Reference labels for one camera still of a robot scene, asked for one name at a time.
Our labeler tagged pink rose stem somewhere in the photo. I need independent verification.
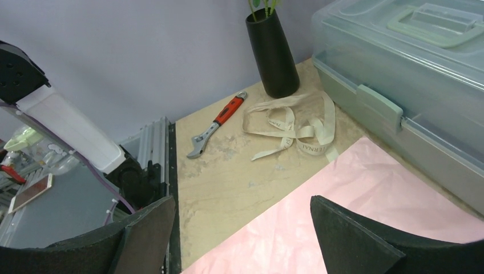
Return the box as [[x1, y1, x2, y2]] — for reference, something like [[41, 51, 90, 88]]
[[247, 0, 281, 22]]

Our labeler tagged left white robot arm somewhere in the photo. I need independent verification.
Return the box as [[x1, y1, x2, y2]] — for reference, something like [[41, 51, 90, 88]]
[[1, 42, 166, 212]]

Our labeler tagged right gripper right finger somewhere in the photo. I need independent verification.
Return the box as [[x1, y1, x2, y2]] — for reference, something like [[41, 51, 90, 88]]
[[310, 195, 483, 273]]

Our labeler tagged silver adjustable wrench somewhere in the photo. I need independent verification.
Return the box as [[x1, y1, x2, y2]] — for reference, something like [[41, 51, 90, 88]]
[[187, 91, 248, 159]]

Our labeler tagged purple wrapping paper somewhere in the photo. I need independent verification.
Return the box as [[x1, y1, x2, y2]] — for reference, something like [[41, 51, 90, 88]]
[[186, 138, 483, 273]]

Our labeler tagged beige printed ribbon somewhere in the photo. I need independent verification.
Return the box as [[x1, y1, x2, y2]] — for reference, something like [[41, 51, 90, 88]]
[[241, 91, 339, 162]]

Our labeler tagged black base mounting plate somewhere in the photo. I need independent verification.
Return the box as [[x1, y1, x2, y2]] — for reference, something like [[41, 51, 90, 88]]
[[166, 123, 182, 273]]

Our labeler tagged smartphone with gold edge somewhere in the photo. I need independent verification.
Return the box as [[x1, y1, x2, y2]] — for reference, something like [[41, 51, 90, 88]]
[[7, 174, 54, 214]]

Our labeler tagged green plastic toolbox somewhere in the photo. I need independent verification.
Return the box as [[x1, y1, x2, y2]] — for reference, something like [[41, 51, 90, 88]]
[[311, 1, 483, 212]]

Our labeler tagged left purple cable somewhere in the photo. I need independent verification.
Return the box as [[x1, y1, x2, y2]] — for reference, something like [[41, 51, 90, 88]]
[[0, 102, 137, 228]]

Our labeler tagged black cylindrical vase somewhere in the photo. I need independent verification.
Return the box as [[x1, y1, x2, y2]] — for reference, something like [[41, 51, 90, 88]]
[[245, 9, 300, 99]]

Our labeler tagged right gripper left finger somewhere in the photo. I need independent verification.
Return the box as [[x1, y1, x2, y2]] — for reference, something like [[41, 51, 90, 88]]
[[1, 196, 175, 273]]

